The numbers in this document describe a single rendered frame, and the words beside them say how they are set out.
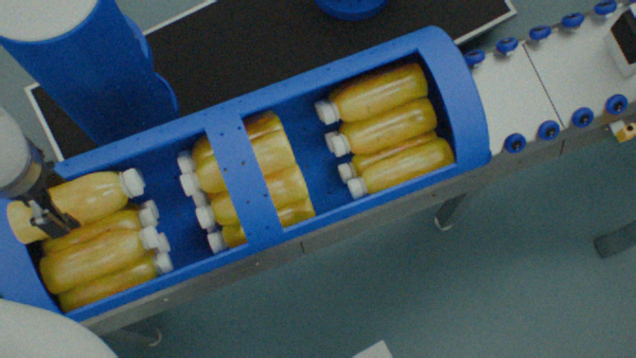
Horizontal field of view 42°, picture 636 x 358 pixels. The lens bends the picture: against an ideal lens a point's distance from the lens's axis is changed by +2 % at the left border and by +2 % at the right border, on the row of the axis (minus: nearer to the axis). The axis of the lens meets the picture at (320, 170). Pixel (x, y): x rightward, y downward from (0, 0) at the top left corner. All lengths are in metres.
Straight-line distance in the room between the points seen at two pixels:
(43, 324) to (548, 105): 1.24
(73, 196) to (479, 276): 1.58
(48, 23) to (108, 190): 0.54
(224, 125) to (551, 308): 1.51
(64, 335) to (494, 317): 1.95
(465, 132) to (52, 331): 0.86
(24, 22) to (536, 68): 1.07
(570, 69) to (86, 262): 1.06
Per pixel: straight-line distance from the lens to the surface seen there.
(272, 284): 2.59
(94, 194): 1.33
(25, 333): 0.84
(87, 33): 1.80
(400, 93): 1.53
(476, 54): 1.75
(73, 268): 1.50
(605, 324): 2.71
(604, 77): 1.85
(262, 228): 1.43
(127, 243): 1.48
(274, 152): 1.43
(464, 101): 1.44
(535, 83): 1.81
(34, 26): 1.78
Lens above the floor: 2.56
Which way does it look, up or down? 75 degrees down
